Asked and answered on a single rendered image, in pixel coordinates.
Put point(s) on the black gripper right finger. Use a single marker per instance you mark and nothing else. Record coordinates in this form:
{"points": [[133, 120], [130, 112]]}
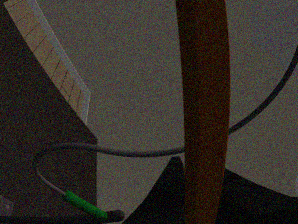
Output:
{"points": [[244, 202]]}

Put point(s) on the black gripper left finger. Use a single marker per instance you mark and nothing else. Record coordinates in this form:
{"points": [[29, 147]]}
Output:
{"points": [[165, 203]]}

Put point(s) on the orange handle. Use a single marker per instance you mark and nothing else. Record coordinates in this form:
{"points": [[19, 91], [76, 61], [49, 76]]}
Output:
{"points": [[205, 59]]}

